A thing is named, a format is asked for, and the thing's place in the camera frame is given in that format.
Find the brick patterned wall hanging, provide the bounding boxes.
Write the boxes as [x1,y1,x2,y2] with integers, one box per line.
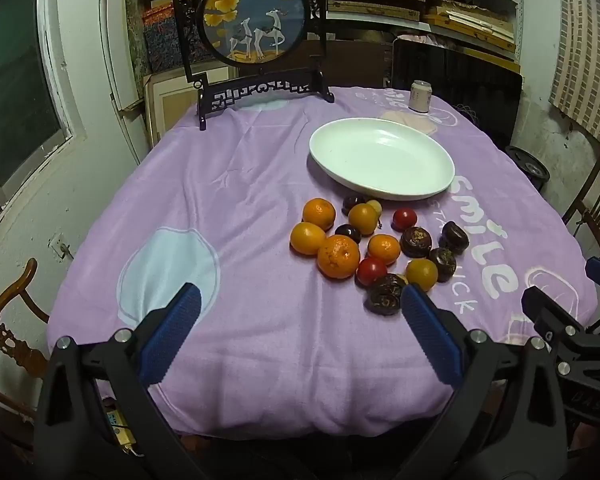
[549,0,600,147]

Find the glossy dark water chestnut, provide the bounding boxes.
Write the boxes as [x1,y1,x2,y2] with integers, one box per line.
[439,221,470,255]

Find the black table screen round painting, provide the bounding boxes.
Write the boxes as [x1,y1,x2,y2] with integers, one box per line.
[171,0,336,131]

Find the pink cloth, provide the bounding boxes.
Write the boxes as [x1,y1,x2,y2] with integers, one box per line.
[395,34,438,48]

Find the smooth yellow-orange mandarin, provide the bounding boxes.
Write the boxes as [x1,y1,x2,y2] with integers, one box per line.
[348,203,379,235]
[290,222,327,256]

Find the white leaning board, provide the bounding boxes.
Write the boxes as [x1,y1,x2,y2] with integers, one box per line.
[99,0,148,121]

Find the red cherry tomato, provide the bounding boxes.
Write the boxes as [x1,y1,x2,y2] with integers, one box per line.
[356,257,388,287]
[392,208,418,232]

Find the purple printed tablecloth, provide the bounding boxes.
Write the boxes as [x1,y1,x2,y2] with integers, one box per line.
[46,85,598,436]

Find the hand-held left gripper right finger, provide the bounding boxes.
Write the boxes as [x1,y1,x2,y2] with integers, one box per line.
[400,282,581,480]

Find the green marbled board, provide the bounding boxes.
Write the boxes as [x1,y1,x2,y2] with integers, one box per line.
[125,0,152,86]

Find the pale framed picture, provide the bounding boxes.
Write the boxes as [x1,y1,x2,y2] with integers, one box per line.
[144,65,238,146]

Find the dark brown water chestnut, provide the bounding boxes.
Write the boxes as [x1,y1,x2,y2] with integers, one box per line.
[400,226,433,259]
[428,247,457,283]
[365,273,408,317]

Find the stack of patterned fabric boxes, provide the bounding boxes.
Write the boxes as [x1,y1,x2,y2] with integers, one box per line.
[142,6,203,73]

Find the small yellow mandarin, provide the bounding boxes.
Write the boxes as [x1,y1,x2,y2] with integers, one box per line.
[405,258,439,292]

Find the white oval plate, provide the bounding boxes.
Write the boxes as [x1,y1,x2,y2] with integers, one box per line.
[308,117,456,201]

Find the white framed window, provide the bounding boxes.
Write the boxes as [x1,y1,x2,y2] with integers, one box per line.
[0,0,73,201]

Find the black flat panel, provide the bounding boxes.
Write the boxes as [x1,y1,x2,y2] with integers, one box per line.
[392,39,523,147]

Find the power strip with cable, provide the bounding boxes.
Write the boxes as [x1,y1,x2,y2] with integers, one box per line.
[102,399,141,458]

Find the black round wheel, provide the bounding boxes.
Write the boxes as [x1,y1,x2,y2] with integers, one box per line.
[505,146,551,183]

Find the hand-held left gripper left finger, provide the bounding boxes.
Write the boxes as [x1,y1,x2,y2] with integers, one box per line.
[34,282,203,480]

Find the white wall socket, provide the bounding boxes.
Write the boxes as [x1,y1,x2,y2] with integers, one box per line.
[49,234,75,261]

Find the white drink can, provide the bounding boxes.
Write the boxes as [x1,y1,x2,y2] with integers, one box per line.
[409,80,433,112]

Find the large textured orange mandarin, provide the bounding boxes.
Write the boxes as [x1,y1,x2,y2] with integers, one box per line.
[317,234,361,279]

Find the white metal shelf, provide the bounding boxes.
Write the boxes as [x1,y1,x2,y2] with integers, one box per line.
[325,0,523,66]

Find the deep orange mandarin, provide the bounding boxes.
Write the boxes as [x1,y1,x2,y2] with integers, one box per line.
[367,233,402,266]

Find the curved brown wooden chair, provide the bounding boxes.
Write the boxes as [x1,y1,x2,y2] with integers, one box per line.
[0,258,51,421]

